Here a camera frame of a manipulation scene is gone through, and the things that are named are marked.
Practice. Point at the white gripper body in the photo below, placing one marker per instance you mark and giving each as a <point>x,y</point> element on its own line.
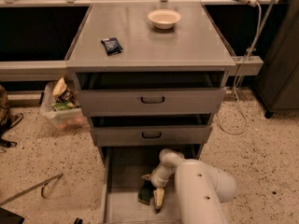
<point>156,181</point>

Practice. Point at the green yellow sponge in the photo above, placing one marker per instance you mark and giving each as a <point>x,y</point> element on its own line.
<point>146,192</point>

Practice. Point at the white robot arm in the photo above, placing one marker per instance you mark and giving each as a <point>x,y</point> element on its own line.
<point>200,188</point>

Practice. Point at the grey bottom drawer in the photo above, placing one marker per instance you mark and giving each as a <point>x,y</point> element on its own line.
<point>124,168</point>

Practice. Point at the grey drawer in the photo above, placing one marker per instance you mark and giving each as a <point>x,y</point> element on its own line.
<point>149,93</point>
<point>151,130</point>
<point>124,168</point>

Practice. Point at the grey middle drawer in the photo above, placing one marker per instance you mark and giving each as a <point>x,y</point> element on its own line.
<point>151,130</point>

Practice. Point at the grey top drawer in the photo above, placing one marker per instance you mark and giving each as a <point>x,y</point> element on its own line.
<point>149,93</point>

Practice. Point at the grey drawer cabinet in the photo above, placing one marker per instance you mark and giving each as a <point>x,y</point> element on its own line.
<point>191,45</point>

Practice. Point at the metal rod on floor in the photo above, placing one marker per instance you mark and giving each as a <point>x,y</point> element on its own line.
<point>24,192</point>

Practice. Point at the clear plastic bin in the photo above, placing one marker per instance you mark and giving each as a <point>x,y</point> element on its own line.
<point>61,119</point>

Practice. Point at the crumpled snack bag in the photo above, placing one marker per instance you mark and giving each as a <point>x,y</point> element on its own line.
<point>62,94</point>

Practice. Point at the dark blue snack packet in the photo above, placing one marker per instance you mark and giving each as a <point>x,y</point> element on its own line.
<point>112,45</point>

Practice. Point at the black device bottom left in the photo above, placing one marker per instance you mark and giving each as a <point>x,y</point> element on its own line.
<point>7,217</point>

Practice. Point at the dark grey side cabinet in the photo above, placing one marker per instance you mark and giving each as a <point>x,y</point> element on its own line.
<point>277,85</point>

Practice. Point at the dark backpack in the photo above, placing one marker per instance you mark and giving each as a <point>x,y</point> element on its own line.
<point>7,120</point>

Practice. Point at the white bowl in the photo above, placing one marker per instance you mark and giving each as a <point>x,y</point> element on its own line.
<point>164,18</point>

